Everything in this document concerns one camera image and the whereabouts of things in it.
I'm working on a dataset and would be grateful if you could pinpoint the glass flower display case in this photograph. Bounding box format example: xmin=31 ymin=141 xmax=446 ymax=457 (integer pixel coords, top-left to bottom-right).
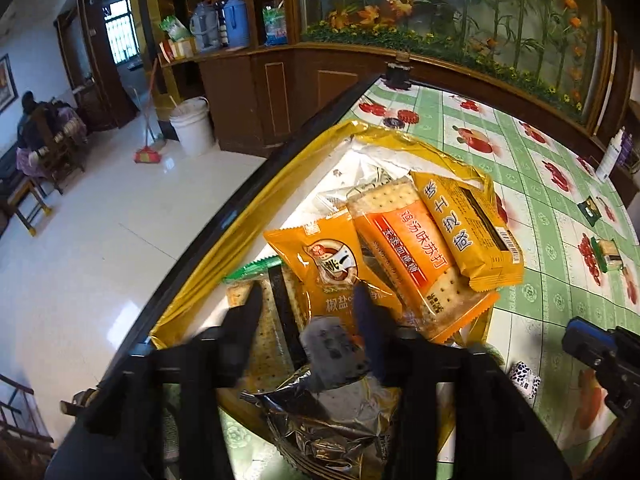
xmin=292 ymin=0 xmax=617 ymax=127

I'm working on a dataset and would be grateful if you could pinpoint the large clear water bottle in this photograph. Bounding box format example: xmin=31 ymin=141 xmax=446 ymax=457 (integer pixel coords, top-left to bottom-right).
xmin=262 ymin=4 xmax=290 ymax=47

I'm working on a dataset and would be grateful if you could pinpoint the red broom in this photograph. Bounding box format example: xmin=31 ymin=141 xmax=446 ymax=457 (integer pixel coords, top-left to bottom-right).
xmin=133 ymin=57 xmax=164 ymax=165

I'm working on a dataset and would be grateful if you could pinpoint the brown wooden cabinet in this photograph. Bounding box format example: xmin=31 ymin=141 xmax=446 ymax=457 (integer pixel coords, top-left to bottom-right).
xmin=160 ymin=42 xmax=640 ymax=162

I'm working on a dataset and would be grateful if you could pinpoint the barred window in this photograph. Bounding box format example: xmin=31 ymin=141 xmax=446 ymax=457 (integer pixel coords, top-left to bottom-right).
xmin=103 ymin=0 xmax=141 ymax=66

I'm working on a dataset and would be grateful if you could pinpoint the orange white carton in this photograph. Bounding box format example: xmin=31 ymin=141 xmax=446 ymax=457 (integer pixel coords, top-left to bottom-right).
xmin=159 ymin=37 xmax=197 ymax=64

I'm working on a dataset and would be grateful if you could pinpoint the small metal motor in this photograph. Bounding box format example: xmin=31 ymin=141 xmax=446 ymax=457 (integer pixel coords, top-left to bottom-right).
xmin=60 ymin=387 xmax=102 ymax=417

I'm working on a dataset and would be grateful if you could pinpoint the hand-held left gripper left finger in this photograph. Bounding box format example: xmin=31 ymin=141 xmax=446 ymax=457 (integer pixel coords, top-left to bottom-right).
xmin=45 ymin=282 xmax=266 ymax=480

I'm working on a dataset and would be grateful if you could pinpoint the white plastic bucket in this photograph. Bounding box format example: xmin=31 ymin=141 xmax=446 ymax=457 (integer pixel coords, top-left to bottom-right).
xmin=169 ymin=96 xmax=217 ymax=158

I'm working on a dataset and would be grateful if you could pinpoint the dark wooden chair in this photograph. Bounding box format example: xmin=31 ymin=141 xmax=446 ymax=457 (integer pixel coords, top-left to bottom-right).
xmin=0 ymin=372 xmax=57 ymax=480

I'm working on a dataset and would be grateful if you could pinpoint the small dark green packet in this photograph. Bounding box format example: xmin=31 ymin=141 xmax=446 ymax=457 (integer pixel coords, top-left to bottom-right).
xmin=577 ymin=196 xmax=604 ymax=226

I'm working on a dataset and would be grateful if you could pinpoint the grey thermos jug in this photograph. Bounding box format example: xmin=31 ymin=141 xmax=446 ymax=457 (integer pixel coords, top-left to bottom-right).
xmin=190 ymin=2 xmax=221 ymax=51

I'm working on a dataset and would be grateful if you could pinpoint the small black-white candy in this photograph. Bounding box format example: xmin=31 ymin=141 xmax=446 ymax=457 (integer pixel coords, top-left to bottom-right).
xmin=507 ymin=361 xmax=541 ymax=396

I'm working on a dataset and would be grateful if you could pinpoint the yellow packet with black window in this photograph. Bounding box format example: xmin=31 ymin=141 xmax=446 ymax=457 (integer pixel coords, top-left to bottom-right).
xmin=410 ymin=171 xmax=525 ymax=292

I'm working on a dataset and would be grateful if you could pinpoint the white-handled grey mop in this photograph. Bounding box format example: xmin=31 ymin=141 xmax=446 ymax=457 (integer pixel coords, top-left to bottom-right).
xmin=131 ymin=87 xmax=167 ymax=152

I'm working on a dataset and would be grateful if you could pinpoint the green-edged clear cracker packet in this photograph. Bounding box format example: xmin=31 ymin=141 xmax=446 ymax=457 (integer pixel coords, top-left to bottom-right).
xmin=222 ymin=255 xmax=312 ymax=392

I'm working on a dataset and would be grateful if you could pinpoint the blue thermos jug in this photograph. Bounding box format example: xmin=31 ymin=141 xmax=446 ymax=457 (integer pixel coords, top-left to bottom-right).
xmin=220 ymin=0 xmax=251 ymax=49

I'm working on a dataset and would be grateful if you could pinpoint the white spray bottle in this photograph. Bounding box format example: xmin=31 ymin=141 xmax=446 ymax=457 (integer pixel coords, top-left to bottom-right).
xmin=596 ymin=127 xmax=629 ymax=181

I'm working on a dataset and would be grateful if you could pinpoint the green plastic bag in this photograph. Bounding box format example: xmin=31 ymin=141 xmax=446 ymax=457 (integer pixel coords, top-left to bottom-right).
xmin=159 ymin=15 xmax=192 ymax=42

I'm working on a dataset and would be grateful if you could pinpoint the large yellow foil bag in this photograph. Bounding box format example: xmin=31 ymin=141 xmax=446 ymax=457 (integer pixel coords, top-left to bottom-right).
xmin=149 ymin=119 xmax=507 ymax=443

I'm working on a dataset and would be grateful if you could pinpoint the orange snack packet round logo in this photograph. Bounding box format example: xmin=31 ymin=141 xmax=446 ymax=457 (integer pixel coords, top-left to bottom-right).
xmin=263 ymin=209 xmax=404 ymax=347

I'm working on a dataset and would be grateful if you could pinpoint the framed wall picture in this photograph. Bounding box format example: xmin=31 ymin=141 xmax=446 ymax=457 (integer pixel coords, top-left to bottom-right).
xmin=0 ymin=54 xmax=19 ymax=114

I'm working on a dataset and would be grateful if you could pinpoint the small green cracker packet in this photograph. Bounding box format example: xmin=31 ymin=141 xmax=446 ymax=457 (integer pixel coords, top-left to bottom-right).
xmin=590 ymin=236 xmax=624 ymax=274

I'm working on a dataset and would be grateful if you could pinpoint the silver foil snack packet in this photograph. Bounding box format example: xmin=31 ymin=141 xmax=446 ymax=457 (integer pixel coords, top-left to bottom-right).
xmin=240 ymin=317 xmax=407 ymax=480

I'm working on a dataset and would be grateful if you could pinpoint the black jar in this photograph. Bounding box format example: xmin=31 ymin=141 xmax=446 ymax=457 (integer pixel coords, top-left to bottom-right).
xmin=385 ymin=55 xmax=414 ymax=92

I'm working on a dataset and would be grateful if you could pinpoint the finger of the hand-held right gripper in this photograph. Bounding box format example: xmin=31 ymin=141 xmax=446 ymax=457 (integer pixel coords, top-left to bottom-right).
xmin=569 ymin=316 xmax=622 ymax=345
xmin=561 ymin=331 xmax=609 ymax=370

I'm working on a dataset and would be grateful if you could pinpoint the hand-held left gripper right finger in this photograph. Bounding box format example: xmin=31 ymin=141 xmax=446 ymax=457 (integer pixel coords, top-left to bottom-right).
xmin=352 ymin=282 xmax=574 ymax=480

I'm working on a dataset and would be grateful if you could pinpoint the yellow-legged stool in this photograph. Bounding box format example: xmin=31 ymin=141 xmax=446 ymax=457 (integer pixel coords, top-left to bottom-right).
xmin=0 ymin=175 xmax=52 ymax=239

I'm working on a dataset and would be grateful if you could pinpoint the orange soda cracker packet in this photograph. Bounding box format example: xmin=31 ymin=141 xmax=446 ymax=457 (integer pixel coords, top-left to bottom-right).
xmin=346 ymin=177 xmax=501 ymax=345

